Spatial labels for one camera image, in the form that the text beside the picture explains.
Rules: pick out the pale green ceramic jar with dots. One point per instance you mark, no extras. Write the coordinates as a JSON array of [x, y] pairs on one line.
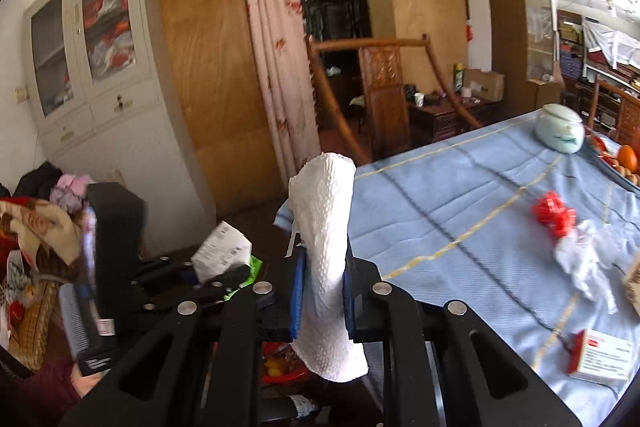
[[560, 132]]

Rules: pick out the white plastic bag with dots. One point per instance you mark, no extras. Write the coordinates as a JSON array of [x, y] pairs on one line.
[[582, 252]]

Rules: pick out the white dust sheet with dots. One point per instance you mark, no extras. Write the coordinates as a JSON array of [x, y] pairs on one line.
[[610, 39]]

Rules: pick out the blue rimmed fruit plate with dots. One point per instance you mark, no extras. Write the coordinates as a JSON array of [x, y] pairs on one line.
[[600, 153]]

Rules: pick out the light blue striped tablecloth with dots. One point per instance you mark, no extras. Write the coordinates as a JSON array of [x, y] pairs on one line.
[[450, 217]]

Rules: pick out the small red white box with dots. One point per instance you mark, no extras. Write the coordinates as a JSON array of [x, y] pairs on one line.
[[600, 357]]

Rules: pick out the printed blanket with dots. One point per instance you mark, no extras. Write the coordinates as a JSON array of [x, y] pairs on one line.
[[35, 222]]

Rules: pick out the pink floral curtain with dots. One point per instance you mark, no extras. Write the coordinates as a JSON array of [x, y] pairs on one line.
[[275, 57]]

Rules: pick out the pink knit cloth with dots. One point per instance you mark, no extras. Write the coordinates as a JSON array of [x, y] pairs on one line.
[[70, 189]]

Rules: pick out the cluttered storage shelves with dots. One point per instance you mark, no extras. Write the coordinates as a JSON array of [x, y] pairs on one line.
[[570, 57]]

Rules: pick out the red hanging ornament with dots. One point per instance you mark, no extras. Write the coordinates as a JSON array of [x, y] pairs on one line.
[[468, 33]]

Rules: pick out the red plastic basket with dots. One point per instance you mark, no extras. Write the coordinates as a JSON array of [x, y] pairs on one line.
[[285, 378]]

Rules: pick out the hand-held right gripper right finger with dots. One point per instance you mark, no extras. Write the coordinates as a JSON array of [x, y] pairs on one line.
[[349, 307]]

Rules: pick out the row of walnuts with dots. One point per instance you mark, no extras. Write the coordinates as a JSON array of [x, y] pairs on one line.
[[627, 174]]

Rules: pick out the black clothing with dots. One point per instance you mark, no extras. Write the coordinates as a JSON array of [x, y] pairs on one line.
[[40, 177]]

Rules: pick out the tall glass-door wooden cabinet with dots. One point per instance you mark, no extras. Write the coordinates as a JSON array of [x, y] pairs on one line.
[[505, 32]]

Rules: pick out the white glass-door cabinet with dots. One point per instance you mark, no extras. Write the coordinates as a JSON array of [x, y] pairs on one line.
[[130, 117]]

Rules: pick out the white paper towel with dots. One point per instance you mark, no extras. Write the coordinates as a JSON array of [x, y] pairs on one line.
[[320, 227]]

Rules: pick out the orange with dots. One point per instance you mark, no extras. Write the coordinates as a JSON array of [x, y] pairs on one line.
[[629, 158]]

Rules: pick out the dark wooden low table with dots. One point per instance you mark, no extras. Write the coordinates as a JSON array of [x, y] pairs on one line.
[[440, 117]]

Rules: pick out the small white cup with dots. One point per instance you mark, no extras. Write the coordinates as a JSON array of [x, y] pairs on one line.
[[419, 99]]

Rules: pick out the carved wooden armchair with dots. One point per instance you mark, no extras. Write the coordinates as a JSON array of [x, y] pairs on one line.
[[382, 92]]

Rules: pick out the white green carton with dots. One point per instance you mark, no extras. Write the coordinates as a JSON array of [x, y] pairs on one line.
[[220, 247]]

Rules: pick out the plain wooden wardrobe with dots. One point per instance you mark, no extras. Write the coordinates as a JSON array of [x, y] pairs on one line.
[[425, 7]]

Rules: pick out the yellow green spray can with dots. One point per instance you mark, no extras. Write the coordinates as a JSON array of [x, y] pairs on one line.
[[458, 77]]

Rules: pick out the person's left forearm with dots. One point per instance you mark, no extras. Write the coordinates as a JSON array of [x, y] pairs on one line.
[[55, 387]]

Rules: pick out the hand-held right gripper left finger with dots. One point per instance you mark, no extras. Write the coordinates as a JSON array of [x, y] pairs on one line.
[[300, 292]]

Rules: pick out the cardboard box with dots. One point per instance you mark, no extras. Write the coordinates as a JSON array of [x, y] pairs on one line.
[[485, 84]]

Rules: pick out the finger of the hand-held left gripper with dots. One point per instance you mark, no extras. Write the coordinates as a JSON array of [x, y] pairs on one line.
[[165, 271], [200, 294]]

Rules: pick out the plywood partition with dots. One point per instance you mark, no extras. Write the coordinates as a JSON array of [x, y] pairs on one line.
[[215, 72]]

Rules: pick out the red foam net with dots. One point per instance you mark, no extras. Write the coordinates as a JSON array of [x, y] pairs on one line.
[[552, 212]]

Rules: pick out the wall light switch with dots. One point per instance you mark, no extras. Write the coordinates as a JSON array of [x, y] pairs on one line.
[[20, 94]]

